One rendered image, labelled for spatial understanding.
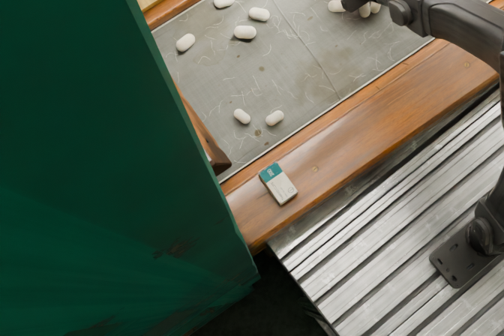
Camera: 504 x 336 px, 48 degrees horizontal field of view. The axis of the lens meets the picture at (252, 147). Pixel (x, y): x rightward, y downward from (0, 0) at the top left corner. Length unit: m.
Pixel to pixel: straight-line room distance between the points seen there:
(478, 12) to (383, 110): 0.27
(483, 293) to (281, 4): 0.61
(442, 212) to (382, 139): 0.18
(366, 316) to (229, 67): 0.48
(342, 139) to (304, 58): 0.17
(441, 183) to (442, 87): 0.17
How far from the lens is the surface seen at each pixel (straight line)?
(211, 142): 0.86
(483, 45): 0.73
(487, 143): 1.08
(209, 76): 0.98
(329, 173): 0.91
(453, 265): 1.02
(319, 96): 0.97
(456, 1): 0.78
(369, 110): 0.95
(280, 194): 0.88
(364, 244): 0.99
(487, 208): 0.90
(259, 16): 1.01
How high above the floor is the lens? 1.65
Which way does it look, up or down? 75 degrees down
